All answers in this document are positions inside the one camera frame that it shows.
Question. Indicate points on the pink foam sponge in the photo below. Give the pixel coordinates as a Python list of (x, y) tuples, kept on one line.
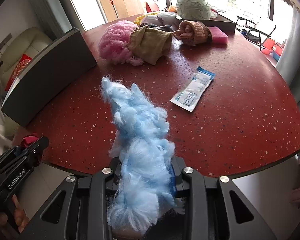
[(218, 35)]

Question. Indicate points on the red fabric item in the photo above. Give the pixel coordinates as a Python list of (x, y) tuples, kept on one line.
[(27, 140)]

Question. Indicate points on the grey storage box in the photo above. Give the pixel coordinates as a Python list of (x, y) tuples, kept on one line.
[(47, 80)]

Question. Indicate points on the pink fluffy duster head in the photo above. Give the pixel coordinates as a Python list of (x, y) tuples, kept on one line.
[(115, 42)]

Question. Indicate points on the blue plastic basin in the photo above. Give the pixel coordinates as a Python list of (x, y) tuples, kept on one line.
[(277, 56)]

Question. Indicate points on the red embroidered cushion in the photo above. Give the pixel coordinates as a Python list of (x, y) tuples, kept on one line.
[(21, 65)]

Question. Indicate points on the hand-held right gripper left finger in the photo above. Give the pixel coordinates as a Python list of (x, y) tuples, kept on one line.
[(100, 187)]

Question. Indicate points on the black window frame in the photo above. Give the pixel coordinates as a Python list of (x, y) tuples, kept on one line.
[(271, 2)]

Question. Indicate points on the blue fluffy duster head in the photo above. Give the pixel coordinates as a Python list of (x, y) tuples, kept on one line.
[(140, 155)]

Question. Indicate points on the tan knit cloth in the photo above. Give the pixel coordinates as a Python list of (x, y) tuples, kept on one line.
[(150, 45)]

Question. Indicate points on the beige leather armchair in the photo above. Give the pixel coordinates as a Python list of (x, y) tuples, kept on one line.
[(27, 42)]

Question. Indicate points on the black folding chair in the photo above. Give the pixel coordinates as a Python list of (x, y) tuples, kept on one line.
[(255, 28)]

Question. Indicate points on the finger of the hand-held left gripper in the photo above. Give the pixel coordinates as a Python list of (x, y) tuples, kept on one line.
[(40, 147)]

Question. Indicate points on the orange knit sock roll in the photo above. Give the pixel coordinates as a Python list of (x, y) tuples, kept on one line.
[(195, 32)]

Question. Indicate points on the grey curtain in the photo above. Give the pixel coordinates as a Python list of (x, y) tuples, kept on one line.
[(52, 5)]

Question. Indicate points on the dark purple knit item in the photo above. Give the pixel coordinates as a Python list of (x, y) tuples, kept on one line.
[(160, 27)]

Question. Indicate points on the person's left hand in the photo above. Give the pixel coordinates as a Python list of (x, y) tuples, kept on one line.
[(20, 217)]

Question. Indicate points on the yellow foam net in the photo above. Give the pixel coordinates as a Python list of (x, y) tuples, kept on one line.
[(142, 18)]

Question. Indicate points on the red gift box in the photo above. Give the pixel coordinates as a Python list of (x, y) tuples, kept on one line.
[(151, 7)]

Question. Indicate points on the white grey cloth bundle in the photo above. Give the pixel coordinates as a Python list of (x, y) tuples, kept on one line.
[(155, 18)]

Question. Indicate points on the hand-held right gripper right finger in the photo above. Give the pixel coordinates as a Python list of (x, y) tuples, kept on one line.
[(173, 180)]

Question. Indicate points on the light blue curtain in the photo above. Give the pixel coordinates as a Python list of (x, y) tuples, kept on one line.
[(298, 80)]

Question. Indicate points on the orange soft item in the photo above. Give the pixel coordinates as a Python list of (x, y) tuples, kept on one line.
[(172, 8)]

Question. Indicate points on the dark shallow tray box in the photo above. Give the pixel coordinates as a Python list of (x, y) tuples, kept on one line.
[(222, 23)]

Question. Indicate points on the red plastic basin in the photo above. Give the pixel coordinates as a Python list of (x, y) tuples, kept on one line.
[(268, 45)]

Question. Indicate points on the magenta bath loofah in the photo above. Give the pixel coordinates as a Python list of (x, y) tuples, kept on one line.
[(213, 10)]

